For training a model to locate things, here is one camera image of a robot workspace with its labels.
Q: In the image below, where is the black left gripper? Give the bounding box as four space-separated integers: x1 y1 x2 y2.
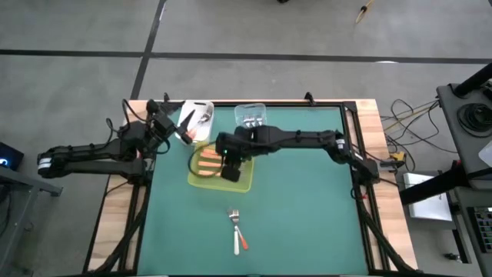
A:
145 98 197 147

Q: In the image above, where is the yellow plastic bin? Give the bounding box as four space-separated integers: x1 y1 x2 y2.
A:
186 139 256 195

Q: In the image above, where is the white cutting board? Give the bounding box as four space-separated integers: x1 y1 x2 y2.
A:
175 99 216 144

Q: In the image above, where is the clear plastic bin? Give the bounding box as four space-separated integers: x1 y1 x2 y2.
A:
233 102 268 131

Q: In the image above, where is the green table mat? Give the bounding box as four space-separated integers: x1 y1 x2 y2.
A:
136 105 370 276

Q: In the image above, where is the grey desk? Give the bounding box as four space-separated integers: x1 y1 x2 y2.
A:
0 165 65 277

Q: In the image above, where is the dark laptop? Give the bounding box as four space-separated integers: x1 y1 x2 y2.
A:
0 141 25 172

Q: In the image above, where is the white box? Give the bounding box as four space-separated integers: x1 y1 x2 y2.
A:
402 172 454 222

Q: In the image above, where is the black cart strut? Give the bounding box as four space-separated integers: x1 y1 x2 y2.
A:
398 160 470 207

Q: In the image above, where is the grey metal cart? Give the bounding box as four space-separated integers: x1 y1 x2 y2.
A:
435 82 492 192

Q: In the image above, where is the white item on cart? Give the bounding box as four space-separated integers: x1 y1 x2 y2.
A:
477 139 492 169

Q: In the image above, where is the control panel with buttons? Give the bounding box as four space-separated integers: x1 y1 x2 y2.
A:
466 205 492 255

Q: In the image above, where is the black pole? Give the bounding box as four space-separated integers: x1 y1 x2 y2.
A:
452 61 492 98

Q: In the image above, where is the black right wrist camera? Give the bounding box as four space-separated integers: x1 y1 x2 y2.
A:
214 131 249 159

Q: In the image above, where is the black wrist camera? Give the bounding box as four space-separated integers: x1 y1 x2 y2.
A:
134 125 165 155
214 131 249 159

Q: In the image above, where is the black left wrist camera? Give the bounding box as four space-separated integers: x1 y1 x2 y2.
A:
134 125 165 155

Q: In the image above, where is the thick white handled fork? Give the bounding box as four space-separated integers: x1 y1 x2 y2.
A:
228 209 241 256

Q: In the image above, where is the orange handled fork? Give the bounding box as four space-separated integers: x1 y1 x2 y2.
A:
229 209 250 252

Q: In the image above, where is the black table frame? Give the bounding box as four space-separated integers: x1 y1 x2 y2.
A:
82 91 419 277

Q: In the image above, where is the black floor cable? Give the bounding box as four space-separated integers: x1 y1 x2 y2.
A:
380 98 460 162

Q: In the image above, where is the yellow floor cable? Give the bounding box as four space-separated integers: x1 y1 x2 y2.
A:
381 100 440 132

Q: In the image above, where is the yellow hanging cord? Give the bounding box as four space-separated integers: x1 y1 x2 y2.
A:
354 0 376 25

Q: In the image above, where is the black coiled cable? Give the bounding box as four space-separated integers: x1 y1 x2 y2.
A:
456 102 492 139

